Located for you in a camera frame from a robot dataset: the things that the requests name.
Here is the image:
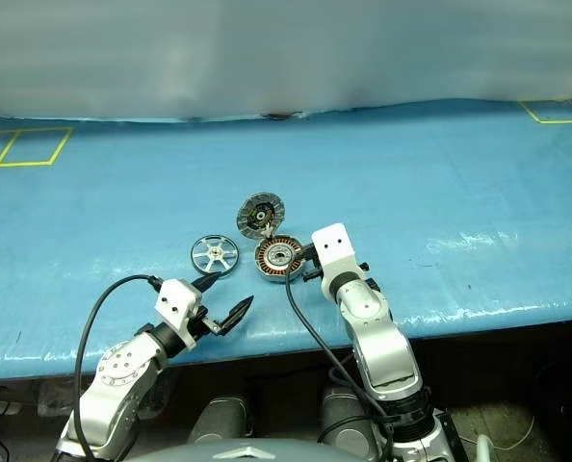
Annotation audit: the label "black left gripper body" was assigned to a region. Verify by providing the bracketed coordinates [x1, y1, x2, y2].
[188, 305, 222, 339]

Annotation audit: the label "silver spoked rotor ring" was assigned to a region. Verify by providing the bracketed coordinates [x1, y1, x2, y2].
[189, 234, 240, 281]

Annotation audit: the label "motor housing with copper windings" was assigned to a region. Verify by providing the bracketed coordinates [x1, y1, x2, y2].
[253, 234, 302, 283]

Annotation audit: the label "silver hinged motor lid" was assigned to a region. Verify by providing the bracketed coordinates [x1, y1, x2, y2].
[236, 192, 286, 241]

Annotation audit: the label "grey rounded robot leg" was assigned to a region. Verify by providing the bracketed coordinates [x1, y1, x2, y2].
[188, 395, 253, 447]
[317, 384, 381, 458]

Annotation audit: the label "blue table cover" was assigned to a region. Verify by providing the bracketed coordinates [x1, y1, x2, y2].
[0, 98, 572, 384]

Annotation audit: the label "grey robot torso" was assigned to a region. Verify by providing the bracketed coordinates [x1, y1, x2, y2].
[131, 435, 388, 462]

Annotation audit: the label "white foam backdrop sheet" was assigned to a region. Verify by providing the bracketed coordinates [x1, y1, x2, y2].
[0, 0, 572, 121]

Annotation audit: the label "yellow tape double square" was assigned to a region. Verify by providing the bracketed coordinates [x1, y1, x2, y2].
[519, 97, 572, 124]
[0, 126, 74, 169]

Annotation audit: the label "white curved tube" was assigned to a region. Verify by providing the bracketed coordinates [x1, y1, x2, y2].
[476, 434, 497, 462]

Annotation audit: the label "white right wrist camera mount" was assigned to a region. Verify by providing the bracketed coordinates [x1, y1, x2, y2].
[311, 222, 368, 291]

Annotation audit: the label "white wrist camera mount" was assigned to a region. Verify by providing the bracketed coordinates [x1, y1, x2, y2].
[154, 278, 204, 348]
[311, 222, 368, 291]

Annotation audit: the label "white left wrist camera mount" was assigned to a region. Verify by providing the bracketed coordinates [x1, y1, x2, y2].
[154, 278, 204, 348]

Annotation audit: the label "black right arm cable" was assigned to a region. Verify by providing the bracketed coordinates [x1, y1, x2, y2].
[284, 276, 396, 462]

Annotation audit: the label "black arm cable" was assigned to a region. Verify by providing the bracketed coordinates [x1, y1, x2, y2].
[73, 273, 165, 462]
[284, 276, 396, 462]

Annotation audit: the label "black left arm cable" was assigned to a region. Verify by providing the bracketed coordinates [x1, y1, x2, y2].
[73, 273, 165, 462]

